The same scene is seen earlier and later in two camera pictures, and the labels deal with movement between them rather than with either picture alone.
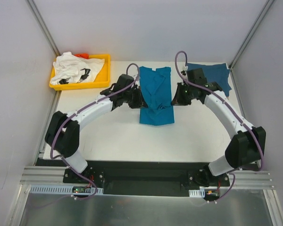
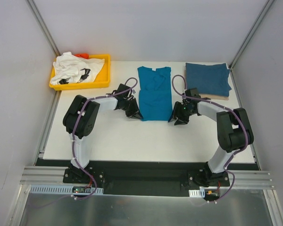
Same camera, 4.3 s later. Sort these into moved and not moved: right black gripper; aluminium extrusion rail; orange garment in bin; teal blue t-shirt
Moved: right black gripper
Not moved: teal blue t-shirt; orange garment in bin; aluminium extrusion rail
